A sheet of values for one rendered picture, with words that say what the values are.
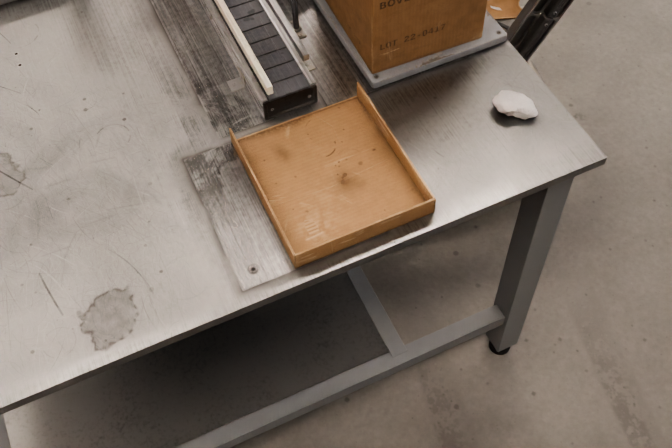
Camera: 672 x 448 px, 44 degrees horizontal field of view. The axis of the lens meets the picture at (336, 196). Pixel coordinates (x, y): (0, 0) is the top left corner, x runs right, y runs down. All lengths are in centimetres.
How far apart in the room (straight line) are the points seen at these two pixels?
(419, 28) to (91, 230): 69
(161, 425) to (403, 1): 106
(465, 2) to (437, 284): 96
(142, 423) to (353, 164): 82
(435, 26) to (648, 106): 136
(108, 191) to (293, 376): 68
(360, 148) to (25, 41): 74
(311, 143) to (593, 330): 109
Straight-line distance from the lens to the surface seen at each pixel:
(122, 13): 183
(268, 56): 161
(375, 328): 199
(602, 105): 279
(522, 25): 214
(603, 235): 248
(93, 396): 202
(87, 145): 160
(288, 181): 146
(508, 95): 157
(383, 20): 152
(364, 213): 142
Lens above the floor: 200
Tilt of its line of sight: 54 degrees down
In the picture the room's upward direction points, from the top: 3 degrees counter-clockwise
